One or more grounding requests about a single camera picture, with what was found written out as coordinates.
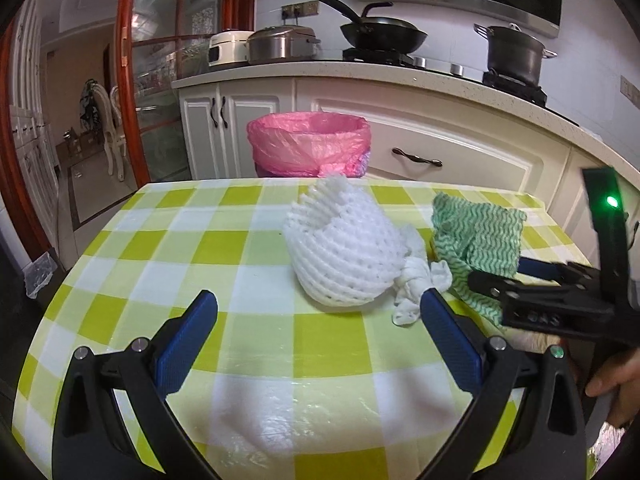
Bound white paper towel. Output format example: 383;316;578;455
392;226;452;326

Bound green wavy dish cloth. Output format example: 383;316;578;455
432;193;526;326

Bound white foam fruit net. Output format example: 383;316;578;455
282;174;409;308

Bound white kitchen cabinets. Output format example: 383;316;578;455
172;61;639;261

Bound pink bag trash bin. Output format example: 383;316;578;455
246;112;372;178

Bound person's right hand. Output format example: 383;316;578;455
586;349;640;429

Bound green checkered tablecloth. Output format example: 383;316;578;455
10;178;594;480

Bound black gas stove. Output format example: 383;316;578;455
342;47;578;126

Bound dark stock pot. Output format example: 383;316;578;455
473;23;558;87

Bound white dining chair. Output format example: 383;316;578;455
79;78;127;182

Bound black wok pan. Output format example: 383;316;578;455
318;0;427;54

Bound white rice cooker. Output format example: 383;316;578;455
207;30;253;68

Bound silver rice cooker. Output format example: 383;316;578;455
246;25;321;65

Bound red wooden sliding door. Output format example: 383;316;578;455
0;0;260;261

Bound black drawer handle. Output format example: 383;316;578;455
392;148;442;168

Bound wall power outlet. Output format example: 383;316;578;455
281;0;319;21

